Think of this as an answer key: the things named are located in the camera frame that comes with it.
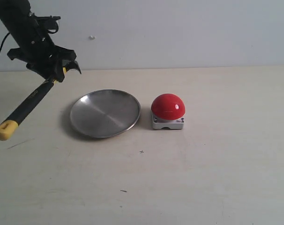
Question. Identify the red dome push button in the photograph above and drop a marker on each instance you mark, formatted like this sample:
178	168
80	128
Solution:
167	111

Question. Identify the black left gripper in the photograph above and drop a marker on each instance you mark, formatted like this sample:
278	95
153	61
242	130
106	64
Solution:
32	34

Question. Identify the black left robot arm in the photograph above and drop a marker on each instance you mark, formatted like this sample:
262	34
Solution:
13	6

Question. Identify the round steel plate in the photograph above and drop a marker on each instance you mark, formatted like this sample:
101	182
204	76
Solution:
104	113

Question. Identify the yellow black claw hammer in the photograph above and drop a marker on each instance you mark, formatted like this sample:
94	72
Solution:
12	122

